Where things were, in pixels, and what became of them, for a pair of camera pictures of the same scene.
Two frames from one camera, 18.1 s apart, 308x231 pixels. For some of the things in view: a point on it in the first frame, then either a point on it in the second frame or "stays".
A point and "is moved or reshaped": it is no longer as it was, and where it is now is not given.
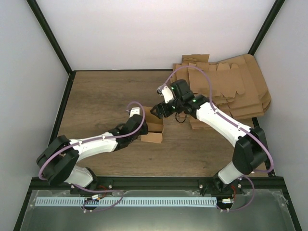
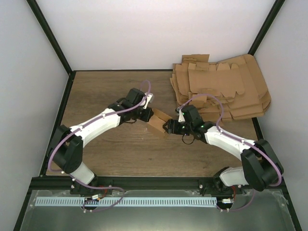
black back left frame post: [50, 34] stays
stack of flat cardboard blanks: [235, 85] stays
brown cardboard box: [155, 127] is moved or reshaped
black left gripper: [145, 130] → [147, 116]
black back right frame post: [271, 16] stays
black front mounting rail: [276, 184] stays
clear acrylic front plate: [262, 210] stays
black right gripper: [158, 108] → [173, 128]
